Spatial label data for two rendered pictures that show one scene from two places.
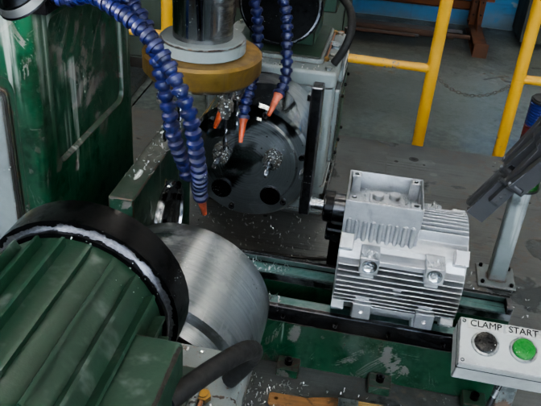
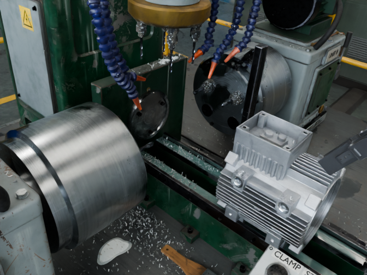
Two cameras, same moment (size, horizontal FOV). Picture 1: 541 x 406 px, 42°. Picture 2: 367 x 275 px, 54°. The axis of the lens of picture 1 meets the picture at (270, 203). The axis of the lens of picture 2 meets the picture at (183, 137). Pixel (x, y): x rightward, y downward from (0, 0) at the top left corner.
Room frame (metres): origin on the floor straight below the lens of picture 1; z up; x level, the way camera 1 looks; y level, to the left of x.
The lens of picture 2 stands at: (0.35, -0.34, 1.52)
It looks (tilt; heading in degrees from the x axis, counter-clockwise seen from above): 34 degrees down; 31
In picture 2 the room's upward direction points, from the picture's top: 5 degrees clockwise
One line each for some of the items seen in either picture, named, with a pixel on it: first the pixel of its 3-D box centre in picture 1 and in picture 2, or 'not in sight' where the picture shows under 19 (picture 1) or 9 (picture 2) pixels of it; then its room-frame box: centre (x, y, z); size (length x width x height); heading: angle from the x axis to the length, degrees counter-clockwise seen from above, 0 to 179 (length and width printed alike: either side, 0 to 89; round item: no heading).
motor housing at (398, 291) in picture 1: (398, 258); (278, 187); (0.96, -0.22, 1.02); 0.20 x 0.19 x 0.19; 83
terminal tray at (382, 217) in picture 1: (382, 208); (271, 144); (0.97, -0.18, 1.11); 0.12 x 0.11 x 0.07; 83
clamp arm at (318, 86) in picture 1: (311, 151); (252, 95); (1.12, -0.07, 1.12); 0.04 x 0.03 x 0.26; 82
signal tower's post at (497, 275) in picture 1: (519, 195); not in sight; (1.23, -0.50, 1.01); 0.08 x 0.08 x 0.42; 82
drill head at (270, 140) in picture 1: (260, 135); (247, 84); (1.34, 0.03, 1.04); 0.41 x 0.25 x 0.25; 172
